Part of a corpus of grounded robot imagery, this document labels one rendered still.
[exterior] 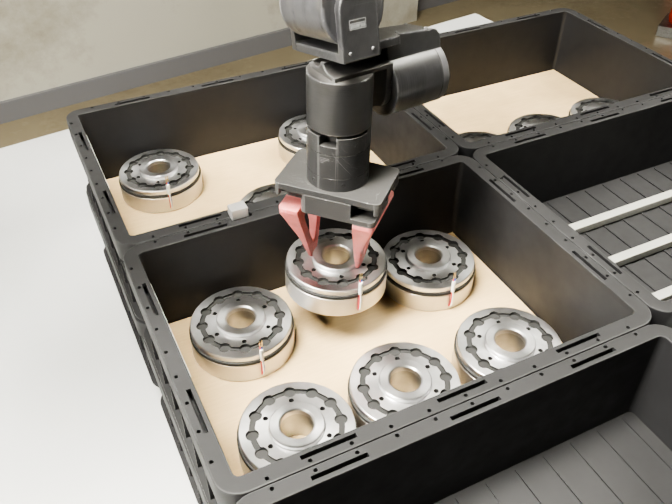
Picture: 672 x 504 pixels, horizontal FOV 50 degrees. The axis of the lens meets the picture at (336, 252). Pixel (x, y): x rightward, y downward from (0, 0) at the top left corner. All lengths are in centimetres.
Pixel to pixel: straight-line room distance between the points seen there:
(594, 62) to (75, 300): 86
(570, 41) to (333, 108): 73
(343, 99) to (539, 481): 36
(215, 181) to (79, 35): 208
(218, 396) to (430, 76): 35
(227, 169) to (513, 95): 48
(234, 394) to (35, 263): 50
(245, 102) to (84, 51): 206
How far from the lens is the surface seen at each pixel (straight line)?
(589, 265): 71
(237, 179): 97
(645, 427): 73
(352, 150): 62
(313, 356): 72
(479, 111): 114
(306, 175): 66
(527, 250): 77
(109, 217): 76
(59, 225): 117
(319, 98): 60
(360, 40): 58
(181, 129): 100
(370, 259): 72
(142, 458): 83
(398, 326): 75
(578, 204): 97
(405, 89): 63
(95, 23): 301
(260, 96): 102
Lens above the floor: 137
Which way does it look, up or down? 40 degrees down
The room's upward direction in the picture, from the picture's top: straight up
